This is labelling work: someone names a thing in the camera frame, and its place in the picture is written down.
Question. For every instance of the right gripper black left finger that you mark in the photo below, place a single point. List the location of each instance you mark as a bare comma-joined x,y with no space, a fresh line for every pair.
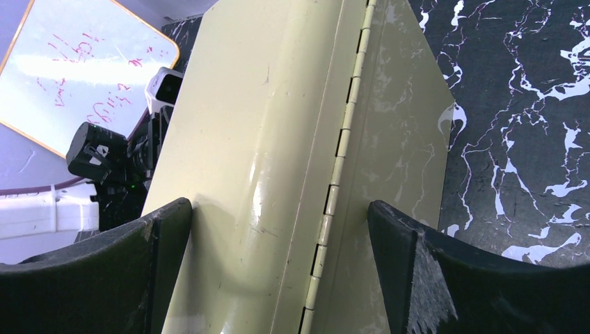
119,281

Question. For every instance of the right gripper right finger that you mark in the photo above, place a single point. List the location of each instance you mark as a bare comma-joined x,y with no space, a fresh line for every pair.
434,283

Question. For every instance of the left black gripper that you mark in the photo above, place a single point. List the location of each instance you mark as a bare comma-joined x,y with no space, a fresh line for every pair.
148,140

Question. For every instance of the green drawer cabinet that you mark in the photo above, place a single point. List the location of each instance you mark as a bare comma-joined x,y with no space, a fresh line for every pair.
293,117

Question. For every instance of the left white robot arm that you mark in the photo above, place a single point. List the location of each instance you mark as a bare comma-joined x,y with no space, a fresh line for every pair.
112,175

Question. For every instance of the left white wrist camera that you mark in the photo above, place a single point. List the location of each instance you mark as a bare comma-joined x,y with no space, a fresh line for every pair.
163,89

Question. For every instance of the whiteboard with yellow frame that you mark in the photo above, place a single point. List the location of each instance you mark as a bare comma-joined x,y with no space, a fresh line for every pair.
79,61

